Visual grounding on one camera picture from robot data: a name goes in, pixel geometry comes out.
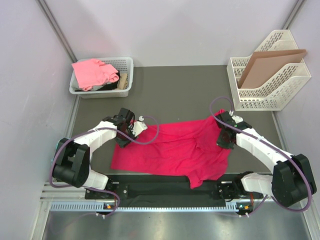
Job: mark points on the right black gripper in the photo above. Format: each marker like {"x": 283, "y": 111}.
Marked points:
{"x": 220, "y": 143}

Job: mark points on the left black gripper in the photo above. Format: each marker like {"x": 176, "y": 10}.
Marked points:
{"x": 122, "y": 144}

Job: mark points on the magenta t shirt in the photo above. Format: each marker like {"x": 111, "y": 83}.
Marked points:
{"x": 187, "y": 148}

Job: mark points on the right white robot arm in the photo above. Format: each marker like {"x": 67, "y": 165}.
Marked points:
{"x": 291, "y": 178}

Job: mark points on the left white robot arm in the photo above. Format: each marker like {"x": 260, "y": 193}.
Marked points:
{"x": 72, "y": 159}

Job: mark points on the black cloth in basket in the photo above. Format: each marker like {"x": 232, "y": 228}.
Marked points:
{"x": 106, "y": 88}

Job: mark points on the beige folded cloth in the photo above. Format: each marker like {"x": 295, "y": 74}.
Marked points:
{"x": 123, "y": 81}

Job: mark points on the white perforated file organizer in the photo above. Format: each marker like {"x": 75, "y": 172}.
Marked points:
{"x": 273, "y": 95}

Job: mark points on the white plastic laundry basket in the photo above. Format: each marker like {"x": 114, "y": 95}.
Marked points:
{"x": 123, "y": 64}

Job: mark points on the grey cloth in basket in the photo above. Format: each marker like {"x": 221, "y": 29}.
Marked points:
{"x": 96, "y": 87}

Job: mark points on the light pink t shirt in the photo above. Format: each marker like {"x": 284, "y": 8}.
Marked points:
{"x": 94, "y": 73}

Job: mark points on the brown cardboard sheet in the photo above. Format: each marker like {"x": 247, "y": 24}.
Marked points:
{"x": 262, "y": 65}

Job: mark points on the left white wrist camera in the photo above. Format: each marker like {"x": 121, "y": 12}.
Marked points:
{"x": 139, "y": 126}

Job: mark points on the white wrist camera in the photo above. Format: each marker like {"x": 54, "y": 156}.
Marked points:
{"x": 237, "y": 119}
{"x": 139, "y": 126}

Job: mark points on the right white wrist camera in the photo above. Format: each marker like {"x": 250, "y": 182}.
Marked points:
{"x": 237, "y": 119}

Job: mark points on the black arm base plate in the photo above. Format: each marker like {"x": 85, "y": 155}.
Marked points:
{"x": 145, "y": 190}

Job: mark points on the white slotted cable duct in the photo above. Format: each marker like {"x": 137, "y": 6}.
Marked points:
{"x": 68, "y": 206}

